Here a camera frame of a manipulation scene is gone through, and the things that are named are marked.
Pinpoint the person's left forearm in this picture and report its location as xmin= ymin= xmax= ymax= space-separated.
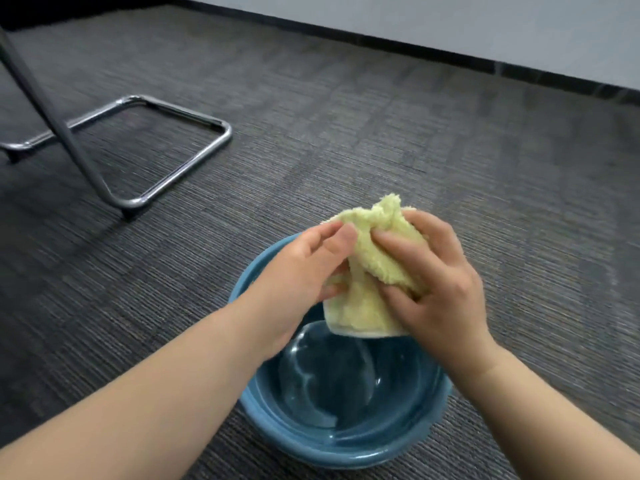
xmin=0 ymin=299 xmax=276 ymax=480

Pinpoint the person's right forearm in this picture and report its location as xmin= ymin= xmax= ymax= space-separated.
xmin=455 ymin=344 xmax=640 ymax=480

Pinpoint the person's left hand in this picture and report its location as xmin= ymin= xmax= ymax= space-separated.
xmin=232 ymin=220 xmax=359 ymax=363

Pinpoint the person's right hand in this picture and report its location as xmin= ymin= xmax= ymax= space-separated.
xmin=371 ymin=209 xmax=501 ymax=391

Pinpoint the black mesh chair chrome frame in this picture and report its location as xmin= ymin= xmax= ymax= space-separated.
xmin=0 ymin=0 xmax=233 ymax=221

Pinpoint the blue plastic bucket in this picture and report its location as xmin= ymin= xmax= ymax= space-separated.
xmin=228 ymin=233 xmax=453 ymax=471

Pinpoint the yellow microfibre cloth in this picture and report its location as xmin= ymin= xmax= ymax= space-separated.
xmin=322 ymin=193 xmax=431 ymax=339

